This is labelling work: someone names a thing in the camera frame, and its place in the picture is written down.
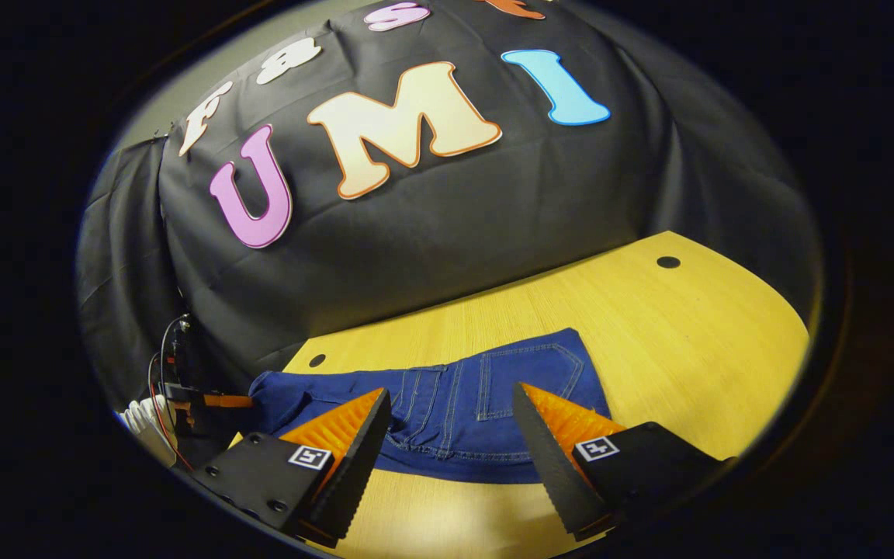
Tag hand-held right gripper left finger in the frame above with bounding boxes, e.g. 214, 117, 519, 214
192, 387, 393, 548

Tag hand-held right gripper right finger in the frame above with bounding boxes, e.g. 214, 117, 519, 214
511, 380, 732, 543

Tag blue denim jeans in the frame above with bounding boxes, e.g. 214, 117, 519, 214
249, 326, 612, 486

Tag white plastic object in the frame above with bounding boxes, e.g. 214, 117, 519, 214
117, 398, 178, 468

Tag black backdrop cloth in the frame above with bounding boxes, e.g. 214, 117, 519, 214
74, 0, 824, 412

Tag red cable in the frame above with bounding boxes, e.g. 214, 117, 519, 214
149, 353, 193, 473

